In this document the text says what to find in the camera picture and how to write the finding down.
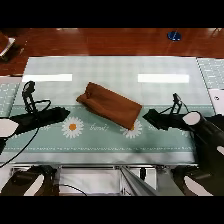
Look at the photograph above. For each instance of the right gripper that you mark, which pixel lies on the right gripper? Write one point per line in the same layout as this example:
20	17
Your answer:
160	120

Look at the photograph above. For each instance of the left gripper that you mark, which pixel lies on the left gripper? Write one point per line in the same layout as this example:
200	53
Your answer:
51	116

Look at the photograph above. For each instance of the brown garment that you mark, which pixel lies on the brown garment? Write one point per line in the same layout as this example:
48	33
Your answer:
110	105

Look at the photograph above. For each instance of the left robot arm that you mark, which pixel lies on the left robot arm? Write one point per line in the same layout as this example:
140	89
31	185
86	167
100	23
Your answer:
21	122

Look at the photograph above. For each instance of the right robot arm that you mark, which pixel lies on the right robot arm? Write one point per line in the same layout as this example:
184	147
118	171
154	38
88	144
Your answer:
206	128

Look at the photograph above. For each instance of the blue round disc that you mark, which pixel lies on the blue round disc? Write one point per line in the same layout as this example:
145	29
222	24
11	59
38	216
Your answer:
174	35

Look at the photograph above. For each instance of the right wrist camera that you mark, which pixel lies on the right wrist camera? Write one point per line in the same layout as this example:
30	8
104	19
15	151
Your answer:
176	103

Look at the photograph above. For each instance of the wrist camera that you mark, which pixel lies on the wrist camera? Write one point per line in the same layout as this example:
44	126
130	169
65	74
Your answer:
176	103
29	96

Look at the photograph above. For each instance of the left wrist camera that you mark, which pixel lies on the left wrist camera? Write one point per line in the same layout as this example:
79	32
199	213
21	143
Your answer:
29	96

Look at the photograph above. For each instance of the silver frame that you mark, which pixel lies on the silver frame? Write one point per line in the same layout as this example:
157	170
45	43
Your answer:
136	185

